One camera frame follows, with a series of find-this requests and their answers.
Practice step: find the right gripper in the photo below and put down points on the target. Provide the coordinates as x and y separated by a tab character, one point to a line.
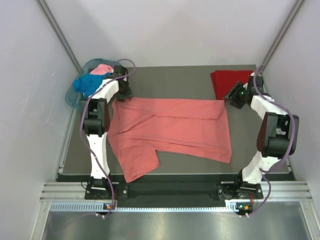
233	95

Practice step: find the slotted cable duct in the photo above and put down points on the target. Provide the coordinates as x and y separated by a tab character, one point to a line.
105	207

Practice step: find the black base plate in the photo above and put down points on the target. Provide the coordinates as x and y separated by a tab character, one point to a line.
172	190

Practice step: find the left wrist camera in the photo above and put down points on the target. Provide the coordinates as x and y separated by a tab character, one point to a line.
118	70

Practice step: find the salmon pink t-shirt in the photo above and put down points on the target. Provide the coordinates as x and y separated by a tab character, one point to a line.
141	127

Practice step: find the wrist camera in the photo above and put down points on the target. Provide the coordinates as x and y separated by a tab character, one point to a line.
258	81
118	70

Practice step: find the light pink t-shirt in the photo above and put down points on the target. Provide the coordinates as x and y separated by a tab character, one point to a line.
102	69

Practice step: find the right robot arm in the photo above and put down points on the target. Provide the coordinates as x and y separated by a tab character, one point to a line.
276	140

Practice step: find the teal plastic basket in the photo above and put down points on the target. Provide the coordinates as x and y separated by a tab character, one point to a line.
72	97

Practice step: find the right aluminium corner post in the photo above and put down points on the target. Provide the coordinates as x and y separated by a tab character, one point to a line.
298	4

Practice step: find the folded red t-shirt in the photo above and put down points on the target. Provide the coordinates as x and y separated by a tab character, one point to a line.
224	80

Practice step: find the blue t-shirt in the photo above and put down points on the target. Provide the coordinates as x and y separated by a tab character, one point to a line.
88	84

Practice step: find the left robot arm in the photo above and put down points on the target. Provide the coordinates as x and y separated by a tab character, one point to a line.
94	127

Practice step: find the left aluminium corner post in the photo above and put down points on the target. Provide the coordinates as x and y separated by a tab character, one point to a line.
59	33

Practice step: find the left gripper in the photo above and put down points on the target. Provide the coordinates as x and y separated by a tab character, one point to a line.
127	94

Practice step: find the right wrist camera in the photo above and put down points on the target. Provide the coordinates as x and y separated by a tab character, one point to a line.
258	81

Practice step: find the aluminium corner post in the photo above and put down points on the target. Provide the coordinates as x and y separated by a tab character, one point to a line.
298	4
59	33

